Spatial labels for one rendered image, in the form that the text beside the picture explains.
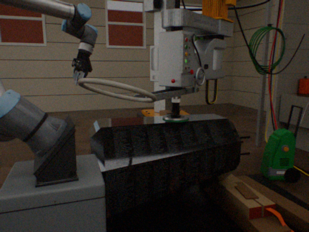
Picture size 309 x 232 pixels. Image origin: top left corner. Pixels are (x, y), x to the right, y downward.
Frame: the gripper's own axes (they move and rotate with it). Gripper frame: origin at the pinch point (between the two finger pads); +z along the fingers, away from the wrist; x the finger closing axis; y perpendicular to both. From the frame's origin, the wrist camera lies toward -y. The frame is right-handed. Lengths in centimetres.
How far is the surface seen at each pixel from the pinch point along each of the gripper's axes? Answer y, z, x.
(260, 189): -124, 42, 155
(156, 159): -43, 35, 55
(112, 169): -29, 49, 29
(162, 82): -49, -25, 45
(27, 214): 54, 63, 21
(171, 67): -41, -35, 51
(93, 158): 19, 40, 29
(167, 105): -147, -25, 44
